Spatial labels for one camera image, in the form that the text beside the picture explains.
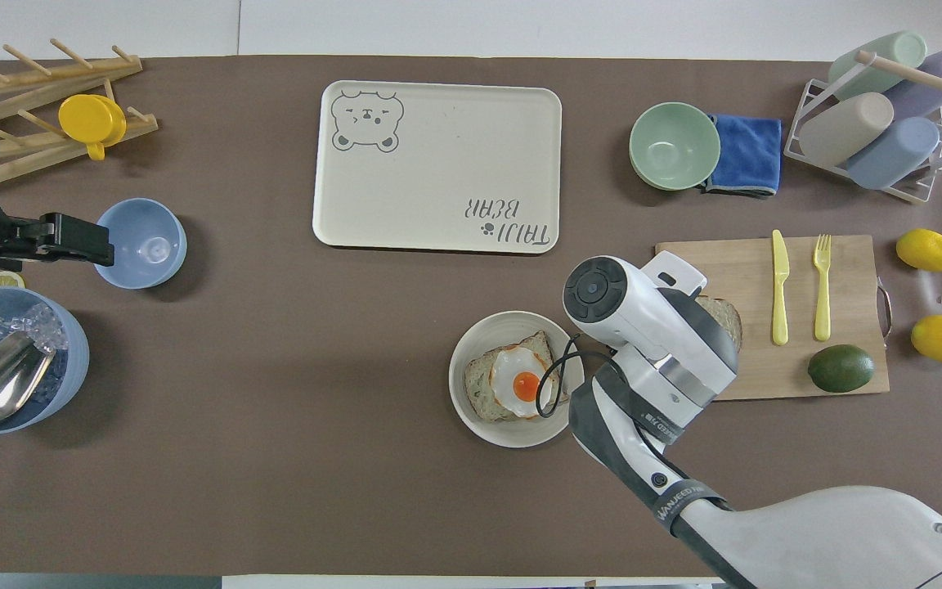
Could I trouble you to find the clear ice cubes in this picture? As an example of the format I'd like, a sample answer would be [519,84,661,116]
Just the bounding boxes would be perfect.
[0,302,71,361]

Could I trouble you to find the blue ice bucket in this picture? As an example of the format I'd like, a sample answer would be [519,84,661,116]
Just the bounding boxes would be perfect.
[0,287,91,435]

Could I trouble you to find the yellow cup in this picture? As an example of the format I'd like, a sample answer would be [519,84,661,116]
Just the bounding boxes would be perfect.
[58,93,128,161]

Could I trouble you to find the wooden dish rack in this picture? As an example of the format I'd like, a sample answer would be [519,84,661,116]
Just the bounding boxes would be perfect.
[0,38,159,188]

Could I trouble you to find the light blue bowl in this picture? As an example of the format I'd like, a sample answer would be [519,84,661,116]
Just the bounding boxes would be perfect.
[94,197,189,290]

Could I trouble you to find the cream tray with bear print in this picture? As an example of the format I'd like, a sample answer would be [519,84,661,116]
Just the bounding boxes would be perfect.
[312,79,563,255]

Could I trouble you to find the white bowl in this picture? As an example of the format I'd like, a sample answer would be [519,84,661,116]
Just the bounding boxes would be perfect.
[447,310,585,449]

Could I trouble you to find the bread slice under egg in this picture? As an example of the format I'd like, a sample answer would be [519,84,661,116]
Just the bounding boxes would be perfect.
[464,330,558,424]

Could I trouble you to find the fried egg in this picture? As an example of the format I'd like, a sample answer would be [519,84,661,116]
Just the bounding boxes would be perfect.
[488,345,556,420]

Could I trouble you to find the green bowl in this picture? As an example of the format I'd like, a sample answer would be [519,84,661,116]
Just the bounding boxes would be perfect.
[628,101,722,192]

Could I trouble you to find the plain bread slice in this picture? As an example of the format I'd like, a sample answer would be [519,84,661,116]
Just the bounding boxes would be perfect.
[694,295,744,355]

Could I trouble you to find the wooden cutting board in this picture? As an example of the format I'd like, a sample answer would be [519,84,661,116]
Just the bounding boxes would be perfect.
[654,234,895,402]

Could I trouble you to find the blue cloth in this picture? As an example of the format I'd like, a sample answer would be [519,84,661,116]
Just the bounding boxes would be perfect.
[702,114,783,198]

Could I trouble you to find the yellow plastic knife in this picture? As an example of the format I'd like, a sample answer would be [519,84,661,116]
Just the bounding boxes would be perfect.
[770,229,792,347]

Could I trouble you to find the yellow plastic fork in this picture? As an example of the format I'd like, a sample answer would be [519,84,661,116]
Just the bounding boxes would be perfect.
[813,234,834,343]

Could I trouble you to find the green avocado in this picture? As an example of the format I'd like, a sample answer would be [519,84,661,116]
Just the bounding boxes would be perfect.
[807,344,877,393]

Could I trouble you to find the beige tumbler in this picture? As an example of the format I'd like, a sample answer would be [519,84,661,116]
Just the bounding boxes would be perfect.
[799,92,895,169]

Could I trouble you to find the green tumbler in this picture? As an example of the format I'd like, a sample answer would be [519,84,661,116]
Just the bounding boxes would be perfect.
[828,30,928,101]

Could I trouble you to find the grey-blue tumbler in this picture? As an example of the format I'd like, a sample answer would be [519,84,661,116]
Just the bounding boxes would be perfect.
[845,116,941,191]

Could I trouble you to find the purple tumbler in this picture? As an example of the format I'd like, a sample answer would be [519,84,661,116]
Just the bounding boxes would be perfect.
[882,46,942,121]

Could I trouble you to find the black cable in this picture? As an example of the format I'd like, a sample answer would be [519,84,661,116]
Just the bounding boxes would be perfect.
[534,333,604,420]

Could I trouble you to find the white wire cup rack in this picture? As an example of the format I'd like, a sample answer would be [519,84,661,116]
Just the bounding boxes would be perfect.
[783,50,942,205]

